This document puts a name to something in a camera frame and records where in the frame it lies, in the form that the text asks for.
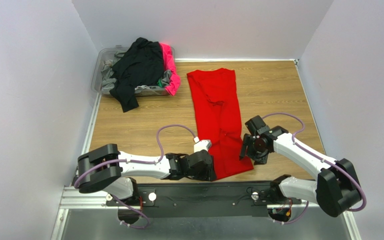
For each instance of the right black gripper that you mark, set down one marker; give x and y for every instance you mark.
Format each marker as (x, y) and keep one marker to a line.
(245, 146)

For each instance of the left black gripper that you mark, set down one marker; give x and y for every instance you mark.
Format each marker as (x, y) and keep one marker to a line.
(210, 169)

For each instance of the red t-shirt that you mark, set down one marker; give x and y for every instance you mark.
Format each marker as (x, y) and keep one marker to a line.
(218, 119)

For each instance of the black t-shirt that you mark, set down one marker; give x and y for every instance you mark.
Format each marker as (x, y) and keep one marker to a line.
(141, 65)

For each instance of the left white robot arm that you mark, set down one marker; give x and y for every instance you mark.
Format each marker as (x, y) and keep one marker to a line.
(112, 171)

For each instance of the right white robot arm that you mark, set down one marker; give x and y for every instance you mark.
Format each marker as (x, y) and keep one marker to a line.
(334, 185)

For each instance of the pink t-shirt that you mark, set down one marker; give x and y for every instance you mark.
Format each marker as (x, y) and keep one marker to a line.
(169, 64)

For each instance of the green garment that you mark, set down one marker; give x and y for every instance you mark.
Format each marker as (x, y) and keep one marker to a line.
(160, 83)

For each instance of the grey t-shirt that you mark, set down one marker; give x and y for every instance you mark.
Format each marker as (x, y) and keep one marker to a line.
(108, 83)

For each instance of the clear plastic bin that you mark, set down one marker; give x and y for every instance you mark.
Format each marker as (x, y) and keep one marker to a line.
(105, 54)

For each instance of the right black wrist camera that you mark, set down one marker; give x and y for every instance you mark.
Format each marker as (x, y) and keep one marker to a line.
(256, 126)

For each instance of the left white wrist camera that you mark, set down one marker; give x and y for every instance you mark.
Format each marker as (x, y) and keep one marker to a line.
(201, 145)

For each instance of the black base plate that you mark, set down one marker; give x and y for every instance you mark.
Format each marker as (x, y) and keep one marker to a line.
(206, 199)

